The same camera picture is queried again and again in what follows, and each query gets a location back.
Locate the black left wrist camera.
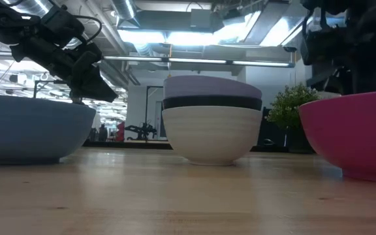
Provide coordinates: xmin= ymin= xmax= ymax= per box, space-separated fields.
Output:
xmin=40 ymin=5 xmax=86 ymax=46

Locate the round silver ventilation duct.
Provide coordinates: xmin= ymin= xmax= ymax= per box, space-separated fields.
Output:
xmin=112 ymin=0 xmax=140 ymax=27

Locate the large blue bowl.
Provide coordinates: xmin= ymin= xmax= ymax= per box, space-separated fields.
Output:
xmin=0 ymin=93 xmax=97 ymax=166

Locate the black left wrist camera cable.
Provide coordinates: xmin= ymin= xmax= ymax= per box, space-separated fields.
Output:
xmin=73 ymin=14 xmax=103 ymax=45

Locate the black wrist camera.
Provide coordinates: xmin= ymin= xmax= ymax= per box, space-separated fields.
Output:
xmin=300 ymin=28 xmax=328 ymax=67
xmin=40 ymin=5 xmax=86 ymax=46

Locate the grey ceiling ventilation box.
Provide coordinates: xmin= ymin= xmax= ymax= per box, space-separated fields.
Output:
xmin=190 ymin=8 xmax=212 ymax=29

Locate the lavender bowl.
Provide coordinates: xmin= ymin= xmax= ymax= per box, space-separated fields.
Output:
xmin=163 ymin=75 xmax=263 ymax=101

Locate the black aluminium table frame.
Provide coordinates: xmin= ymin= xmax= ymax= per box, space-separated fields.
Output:
xmin=83 ymin=140 xmax=290 ymax=153

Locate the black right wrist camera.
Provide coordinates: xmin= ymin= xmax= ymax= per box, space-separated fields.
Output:
xmin=300 ymin=28 xmax=328 ymax=67

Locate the large pink bowl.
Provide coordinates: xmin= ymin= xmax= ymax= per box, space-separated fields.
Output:
xmin=298 ymin=90 xmax=376 ymax=184

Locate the white ribbed bowl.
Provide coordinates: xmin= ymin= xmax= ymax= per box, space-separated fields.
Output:
xmin=161 ymin=105 xmax=263 ymax=166

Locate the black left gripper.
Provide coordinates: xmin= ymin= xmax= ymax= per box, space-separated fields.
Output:
xmin=10 ymin=33 xmax=119 ymax=103

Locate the ceiling light tube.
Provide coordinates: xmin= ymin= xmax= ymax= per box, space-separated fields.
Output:
xmin=232 ymin=60 xmax=290 ymax=68
xmin=168 ymin=57 xmax=227 ymax=65
xmin=103 ymin=55 xmax=163 ymax=62

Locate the green potted plant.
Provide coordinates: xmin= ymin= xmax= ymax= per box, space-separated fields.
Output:
xmin=266 ymin=83 xmax=321 ymax=155

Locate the black bowl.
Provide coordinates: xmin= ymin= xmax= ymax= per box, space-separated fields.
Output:
xmin=162 ymin=95 xmax=263 ymax=112

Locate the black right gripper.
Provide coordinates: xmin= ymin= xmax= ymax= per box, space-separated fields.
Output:
xmin=311 ymin=12 xmax=376 ymax=96

